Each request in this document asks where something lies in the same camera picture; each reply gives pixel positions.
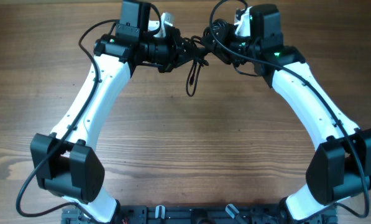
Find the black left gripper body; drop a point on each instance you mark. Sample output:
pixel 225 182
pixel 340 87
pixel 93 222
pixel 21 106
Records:
pixel 163 50

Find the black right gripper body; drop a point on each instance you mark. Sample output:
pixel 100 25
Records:
pixel 242 44

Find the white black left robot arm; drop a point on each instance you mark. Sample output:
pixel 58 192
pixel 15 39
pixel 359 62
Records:
pixel 65 162

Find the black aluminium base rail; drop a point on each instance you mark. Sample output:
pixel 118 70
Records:
pixel 264 214

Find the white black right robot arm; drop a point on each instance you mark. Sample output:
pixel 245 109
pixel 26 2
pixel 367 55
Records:
pixel 341 165

